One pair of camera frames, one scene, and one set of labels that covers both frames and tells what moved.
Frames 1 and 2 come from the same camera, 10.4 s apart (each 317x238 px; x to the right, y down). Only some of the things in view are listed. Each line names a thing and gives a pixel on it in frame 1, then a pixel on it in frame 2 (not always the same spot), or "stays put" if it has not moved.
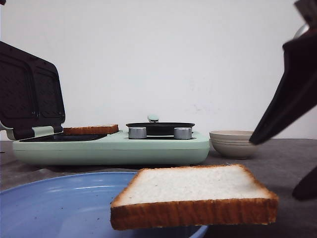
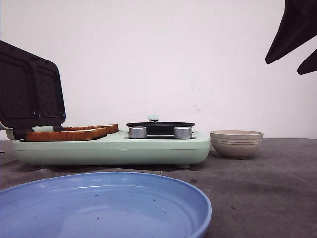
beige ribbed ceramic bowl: (233, 144) stays put
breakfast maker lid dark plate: (30, 94) stays put
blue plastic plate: (74, 206) stays put
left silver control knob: (137, 132) stays put
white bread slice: (192, 196) → (86, 134)
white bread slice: (93, 129) stays put
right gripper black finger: (306, 188) → (309, 65)
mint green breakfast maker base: (117, 149) stays put
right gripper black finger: (295, 93) → (298, 25)
